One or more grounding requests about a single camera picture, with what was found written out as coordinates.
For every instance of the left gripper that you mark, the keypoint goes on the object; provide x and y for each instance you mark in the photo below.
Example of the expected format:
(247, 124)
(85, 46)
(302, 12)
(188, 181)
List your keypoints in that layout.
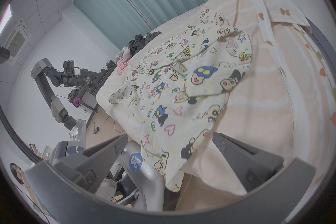
(85, 80)

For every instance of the ceiling air conditioner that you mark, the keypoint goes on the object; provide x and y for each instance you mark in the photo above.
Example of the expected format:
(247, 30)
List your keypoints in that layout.
(18, 41)

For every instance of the pink garment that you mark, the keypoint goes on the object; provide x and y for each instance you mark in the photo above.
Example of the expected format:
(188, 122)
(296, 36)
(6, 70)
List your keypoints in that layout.
(122, 66)

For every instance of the black garment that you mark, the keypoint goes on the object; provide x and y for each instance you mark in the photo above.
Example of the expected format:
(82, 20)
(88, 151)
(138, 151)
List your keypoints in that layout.
(136, 45)

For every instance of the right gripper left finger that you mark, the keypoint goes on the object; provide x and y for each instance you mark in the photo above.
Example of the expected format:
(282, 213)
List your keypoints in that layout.
(89, 167)

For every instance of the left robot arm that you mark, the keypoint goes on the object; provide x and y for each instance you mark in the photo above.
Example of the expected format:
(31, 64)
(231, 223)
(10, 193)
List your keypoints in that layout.
(46, 81)

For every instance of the white garment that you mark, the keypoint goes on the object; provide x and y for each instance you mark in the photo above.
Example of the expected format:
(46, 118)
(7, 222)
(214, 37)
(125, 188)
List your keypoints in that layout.
(121, 53)

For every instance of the dark grey garment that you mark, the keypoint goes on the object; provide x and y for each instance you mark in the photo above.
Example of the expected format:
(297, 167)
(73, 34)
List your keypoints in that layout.
(153, 35)

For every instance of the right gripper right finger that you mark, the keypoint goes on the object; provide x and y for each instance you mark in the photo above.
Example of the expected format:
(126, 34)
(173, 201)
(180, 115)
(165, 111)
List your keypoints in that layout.
(249, 165)

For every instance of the white printed pyjama top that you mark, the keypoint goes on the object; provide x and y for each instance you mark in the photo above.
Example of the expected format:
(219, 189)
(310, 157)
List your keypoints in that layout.
(170, 91)

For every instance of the bed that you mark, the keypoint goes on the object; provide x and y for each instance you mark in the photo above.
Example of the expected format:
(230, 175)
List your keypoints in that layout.
(262, 73)

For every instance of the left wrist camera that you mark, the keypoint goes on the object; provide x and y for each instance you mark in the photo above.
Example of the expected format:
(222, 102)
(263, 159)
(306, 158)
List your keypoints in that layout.
(84, 71)

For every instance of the white heart printed pillow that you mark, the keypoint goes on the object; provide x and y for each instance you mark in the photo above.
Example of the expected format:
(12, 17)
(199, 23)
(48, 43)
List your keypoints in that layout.
(286, 5)

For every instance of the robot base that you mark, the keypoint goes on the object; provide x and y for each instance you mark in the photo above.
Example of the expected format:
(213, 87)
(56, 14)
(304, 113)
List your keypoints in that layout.
(147, 181)

